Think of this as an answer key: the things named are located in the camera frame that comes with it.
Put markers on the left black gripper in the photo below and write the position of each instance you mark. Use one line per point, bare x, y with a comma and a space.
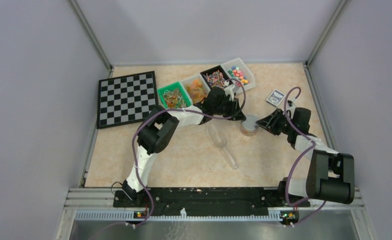
235, 113

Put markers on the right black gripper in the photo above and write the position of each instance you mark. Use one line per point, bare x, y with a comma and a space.
269, 123

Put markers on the clear plastic cup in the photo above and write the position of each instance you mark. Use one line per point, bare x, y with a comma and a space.
248, 131

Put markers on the clear plastic scoop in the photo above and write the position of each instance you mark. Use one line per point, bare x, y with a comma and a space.
220, 141

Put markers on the green candy bin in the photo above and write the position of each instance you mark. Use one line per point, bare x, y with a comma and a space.
174, 96

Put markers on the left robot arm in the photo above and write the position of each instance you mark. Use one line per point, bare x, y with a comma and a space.
157, 130

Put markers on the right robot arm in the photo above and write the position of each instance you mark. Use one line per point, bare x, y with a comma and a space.
331, 173

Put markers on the white bin orange candies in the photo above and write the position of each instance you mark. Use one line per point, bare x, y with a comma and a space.
195, 87

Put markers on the white bin colourful candies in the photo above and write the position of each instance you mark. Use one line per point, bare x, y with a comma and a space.
237, 69

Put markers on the blue playing card box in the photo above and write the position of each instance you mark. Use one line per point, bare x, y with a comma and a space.
275, 98

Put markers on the black candy bin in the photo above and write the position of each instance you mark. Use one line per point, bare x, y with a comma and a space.
216, 77

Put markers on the black grey chessboard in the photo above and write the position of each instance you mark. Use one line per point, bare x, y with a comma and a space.
126, 99

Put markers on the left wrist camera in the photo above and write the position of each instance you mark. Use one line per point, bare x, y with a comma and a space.
230, 90

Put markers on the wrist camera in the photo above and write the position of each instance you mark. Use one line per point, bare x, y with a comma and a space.
290, 107
230, 90

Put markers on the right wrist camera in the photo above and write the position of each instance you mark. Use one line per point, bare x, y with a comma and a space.
290, 107

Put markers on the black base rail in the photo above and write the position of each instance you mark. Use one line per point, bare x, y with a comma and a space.
204, 201

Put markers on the white cable duct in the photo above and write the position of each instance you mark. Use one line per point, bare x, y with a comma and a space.
132, 216

